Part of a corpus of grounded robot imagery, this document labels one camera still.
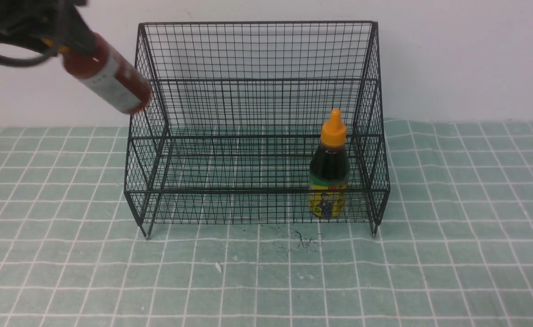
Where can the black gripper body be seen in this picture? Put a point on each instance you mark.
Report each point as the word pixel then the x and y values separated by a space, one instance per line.
pixel 47 27

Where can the red sauce bottle orange cap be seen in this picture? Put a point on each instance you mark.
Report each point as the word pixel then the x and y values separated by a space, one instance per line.
pixel 109 75

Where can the dark sauce bottle yellow label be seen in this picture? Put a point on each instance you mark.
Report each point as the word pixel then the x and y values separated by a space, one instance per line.
pixel 329 170

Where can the black wire mesh rack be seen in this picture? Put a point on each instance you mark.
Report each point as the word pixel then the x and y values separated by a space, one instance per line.
pixel 235 118

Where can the green checkered tablecloth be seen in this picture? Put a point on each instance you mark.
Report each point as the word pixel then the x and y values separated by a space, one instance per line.
pixel 455 248

